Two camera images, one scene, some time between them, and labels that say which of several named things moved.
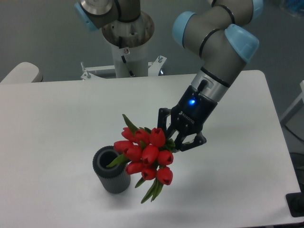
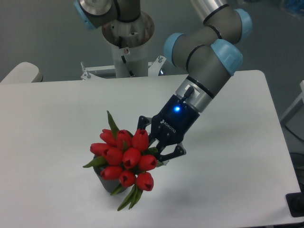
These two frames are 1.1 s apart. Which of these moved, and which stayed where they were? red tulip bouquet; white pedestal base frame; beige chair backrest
Moved: red tulip bouquet
Stayed: white pedestal base frame; beige chair backrest
